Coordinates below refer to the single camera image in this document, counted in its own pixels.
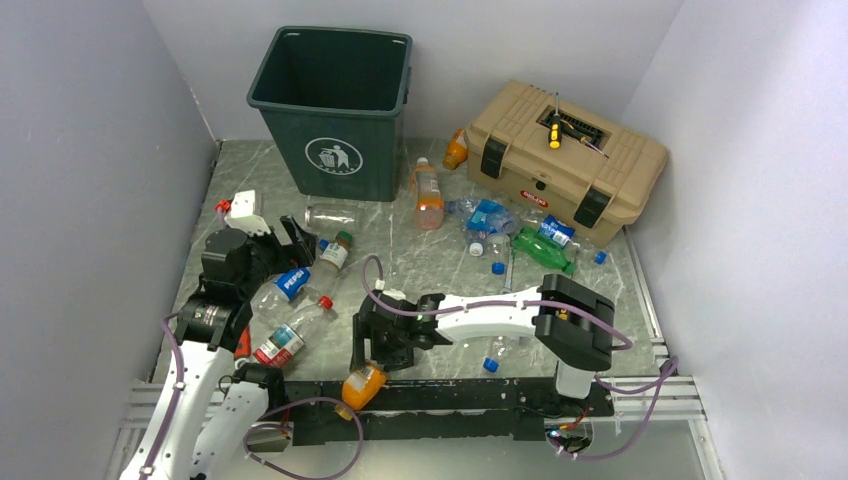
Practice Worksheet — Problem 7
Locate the small orange juice bottle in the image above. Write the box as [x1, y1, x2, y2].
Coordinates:
[336, 362, 388, 421]

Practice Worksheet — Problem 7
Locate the clear bottle red cap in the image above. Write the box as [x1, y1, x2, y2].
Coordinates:
[253, 296, 334, 368]

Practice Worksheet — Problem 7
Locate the clear plastic bottle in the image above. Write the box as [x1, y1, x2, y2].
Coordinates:
[482, 336, 521, 374]

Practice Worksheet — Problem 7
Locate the crushed blue label bottle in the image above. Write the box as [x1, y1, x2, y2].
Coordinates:
[445, 197, 518, 235]

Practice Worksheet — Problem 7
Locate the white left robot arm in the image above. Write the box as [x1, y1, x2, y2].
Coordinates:
[120, 216, 317, 479]

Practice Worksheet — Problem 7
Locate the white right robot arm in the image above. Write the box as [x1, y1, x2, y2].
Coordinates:
[351, 274, 615, 415]

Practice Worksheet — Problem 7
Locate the clear bottle near bin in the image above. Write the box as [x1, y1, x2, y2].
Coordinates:
[304, 203, 364, 232]

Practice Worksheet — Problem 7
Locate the dark green trash bin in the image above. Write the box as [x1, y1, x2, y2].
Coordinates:
[246, 26, 413, 202]

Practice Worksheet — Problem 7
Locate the white label green cap bottle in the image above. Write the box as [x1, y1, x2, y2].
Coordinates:
[304, 230, 354, 302]

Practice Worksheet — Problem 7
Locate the pepsi bottle left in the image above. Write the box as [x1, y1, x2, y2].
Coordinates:
[251, 267, 311, 316]

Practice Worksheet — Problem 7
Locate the silver open end wrench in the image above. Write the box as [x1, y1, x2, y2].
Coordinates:
[501, 251, 515, 294]

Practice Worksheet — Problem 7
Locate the tall orange drink bottle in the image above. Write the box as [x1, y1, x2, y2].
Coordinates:
[411, 157, 445, 231]

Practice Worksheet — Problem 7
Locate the green plastic bottle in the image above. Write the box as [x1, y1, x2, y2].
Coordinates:
[513, 227, 576, 275]

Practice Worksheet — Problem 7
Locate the orange bottle behind toolbox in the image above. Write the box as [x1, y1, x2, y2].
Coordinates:
[442, 128, 468, 170]

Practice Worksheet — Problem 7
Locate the blue label bottle by toolbox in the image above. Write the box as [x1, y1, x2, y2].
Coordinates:
[538, 215, 608, 265]

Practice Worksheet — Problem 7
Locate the tan plastic toolbox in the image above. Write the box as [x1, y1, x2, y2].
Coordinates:
[465, 80, 670, 247]

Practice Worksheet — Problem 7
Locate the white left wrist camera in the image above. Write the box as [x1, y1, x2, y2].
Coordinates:
[215, 190, 272, 236]

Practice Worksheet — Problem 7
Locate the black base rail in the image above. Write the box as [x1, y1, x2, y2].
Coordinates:
[284, 377, 614, 446]

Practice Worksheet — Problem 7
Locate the red handled adjustable wrench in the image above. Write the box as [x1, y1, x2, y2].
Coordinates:
[234, 326, 252, 366]

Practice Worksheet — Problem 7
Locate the yellow handled screwdriver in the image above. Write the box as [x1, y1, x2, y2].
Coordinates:
[548, 92, 562, 150]

